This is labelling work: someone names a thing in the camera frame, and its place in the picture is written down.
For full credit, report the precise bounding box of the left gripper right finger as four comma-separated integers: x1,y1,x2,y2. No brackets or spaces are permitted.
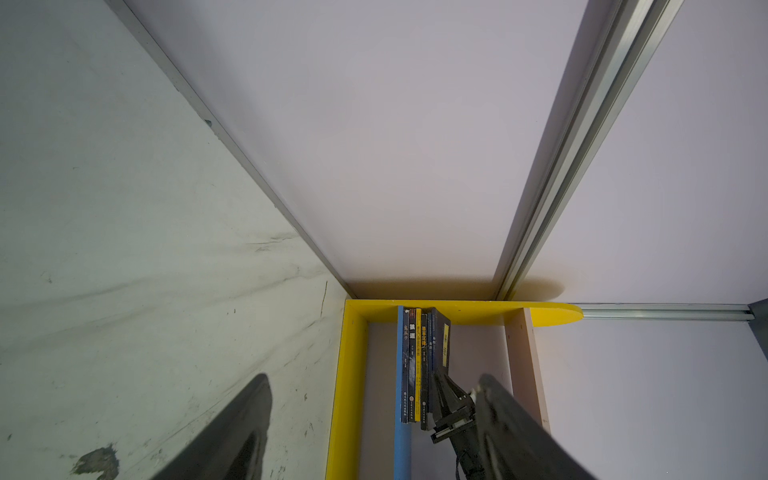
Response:
475,374,593,480

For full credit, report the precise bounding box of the dark blue file underneath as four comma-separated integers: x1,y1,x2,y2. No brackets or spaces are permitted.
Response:
432,308,451,374

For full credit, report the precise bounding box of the black wolf cover book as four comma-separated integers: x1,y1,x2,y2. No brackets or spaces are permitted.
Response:
406,308,416,423

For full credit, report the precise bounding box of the dark old man cover book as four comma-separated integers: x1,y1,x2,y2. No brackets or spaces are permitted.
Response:
399,306,411,424

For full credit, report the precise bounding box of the yellow cartoon cover book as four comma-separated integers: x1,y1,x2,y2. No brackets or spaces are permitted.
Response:
414,308,423,423

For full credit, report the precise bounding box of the blue file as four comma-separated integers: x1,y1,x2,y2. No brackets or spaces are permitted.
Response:
426,308,435,384

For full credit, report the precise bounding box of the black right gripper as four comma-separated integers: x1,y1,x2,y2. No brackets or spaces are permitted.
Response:
429,369,483,479

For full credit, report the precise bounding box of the yellow pink blue bookshelf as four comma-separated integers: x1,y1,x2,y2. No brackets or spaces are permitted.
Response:
326,300,583,479

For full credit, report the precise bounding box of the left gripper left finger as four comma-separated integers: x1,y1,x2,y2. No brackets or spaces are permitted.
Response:
154,373,273,479

